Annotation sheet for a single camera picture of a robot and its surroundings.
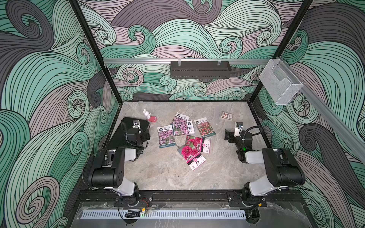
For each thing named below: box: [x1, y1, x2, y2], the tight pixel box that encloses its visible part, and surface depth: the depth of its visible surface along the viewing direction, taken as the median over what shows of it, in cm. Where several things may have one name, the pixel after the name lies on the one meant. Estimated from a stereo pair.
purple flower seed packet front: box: [157, 124, 177, 149], surface depth 100 cm
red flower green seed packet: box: [193, 116, 217, 139], surface depth 106 cm
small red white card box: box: [220, 111, 234, 121], surface depth 112 cm
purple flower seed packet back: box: [171, 112, 191, 137], surface depth 105 cm
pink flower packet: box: [185, 134, 212, 154], surface depth 97 cm
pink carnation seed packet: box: [176, 143, 207, 171], surface depth 90 cm
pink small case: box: [148, 115, 158, 123], surface depth 109 cm
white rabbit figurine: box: [142, 108, 152, 120], surface depth 106 cm
